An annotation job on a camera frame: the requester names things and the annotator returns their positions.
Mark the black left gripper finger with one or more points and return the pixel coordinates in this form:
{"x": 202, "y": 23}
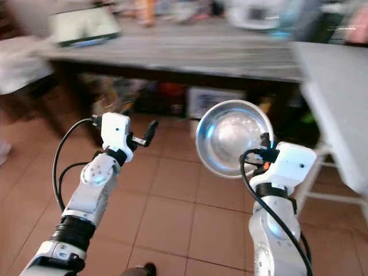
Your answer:
{"x": 151, "y": 131}

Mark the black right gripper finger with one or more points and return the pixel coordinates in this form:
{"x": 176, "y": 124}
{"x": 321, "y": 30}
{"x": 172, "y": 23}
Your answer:
{"x": 265, "y": 141}

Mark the round steel bowl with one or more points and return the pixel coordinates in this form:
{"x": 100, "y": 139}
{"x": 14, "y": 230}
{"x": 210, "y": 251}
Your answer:
{"x": 230, "y": 138}

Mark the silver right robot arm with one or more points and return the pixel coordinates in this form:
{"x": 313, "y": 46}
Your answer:
{"x": 270, "y": 241}

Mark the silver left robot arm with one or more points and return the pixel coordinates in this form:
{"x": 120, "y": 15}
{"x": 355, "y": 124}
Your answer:
{"x": 92, "y": 190}

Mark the dark crate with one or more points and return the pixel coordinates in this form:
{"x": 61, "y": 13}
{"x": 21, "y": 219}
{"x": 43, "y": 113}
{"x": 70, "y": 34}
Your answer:
{"x": 158, "y": 99}

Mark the green and orange packages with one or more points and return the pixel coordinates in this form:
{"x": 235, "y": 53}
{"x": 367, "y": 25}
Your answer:
{"x": 306, "y": 123}

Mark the colourful printed bag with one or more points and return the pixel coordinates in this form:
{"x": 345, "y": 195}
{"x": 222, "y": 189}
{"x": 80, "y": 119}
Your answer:
{"x": 106, "y": 98}

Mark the white cardboard box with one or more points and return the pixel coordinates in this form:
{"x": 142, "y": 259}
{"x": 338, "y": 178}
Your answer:
{"x": 213, "y": 96}

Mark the grey top dark wood table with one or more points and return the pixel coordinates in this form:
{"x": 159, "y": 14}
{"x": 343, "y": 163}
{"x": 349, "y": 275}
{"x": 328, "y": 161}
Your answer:
{"x": 184, "y": 52}

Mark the white folding table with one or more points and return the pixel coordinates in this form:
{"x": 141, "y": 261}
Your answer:
{"x": 336, "y": 80}

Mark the dark wooden chair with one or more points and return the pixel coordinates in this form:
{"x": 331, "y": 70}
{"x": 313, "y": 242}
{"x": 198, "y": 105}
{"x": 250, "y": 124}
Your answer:
{"x": 37, "y": 100}

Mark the orange bottle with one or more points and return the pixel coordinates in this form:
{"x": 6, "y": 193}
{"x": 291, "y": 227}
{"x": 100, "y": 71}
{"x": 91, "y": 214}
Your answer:
{"x": 145, "y": 11}

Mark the clear blue plastic bottle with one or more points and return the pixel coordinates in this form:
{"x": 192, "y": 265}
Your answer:
{"x": 296, "y": 20}

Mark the white plastic bag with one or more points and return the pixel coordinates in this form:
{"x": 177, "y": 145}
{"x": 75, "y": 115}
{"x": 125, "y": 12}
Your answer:
{"x": 26, "y": 63}

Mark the white tray with green rim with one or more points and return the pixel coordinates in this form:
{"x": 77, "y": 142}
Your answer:
{"x": 83, "y": 26}

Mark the white kitchen appliance with display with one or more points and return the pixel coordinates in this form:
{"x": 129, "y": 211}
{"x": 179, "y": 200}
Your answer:
{"x": 253, "y": 12}

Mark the black left robot foot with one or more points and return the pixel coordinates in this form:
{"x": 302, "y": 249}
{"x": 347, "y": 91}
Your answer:
{"x": 141, "y": 270}

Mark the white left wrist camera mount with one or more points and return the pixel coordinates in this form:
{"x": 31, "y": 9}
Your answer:
{"x": 116, "y": 135}

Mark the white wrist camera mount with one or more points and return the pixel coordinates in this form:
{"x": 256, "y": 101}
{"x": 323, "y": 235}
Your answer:
{"x": 293, "y": 164}
{"x": 116, "y": 135}

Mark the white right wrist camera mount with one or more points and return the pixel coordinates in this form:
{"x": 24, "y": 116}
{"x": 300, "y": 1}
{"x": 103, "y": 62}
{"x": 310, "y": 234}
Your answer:
{"x": 293, "y": 164}

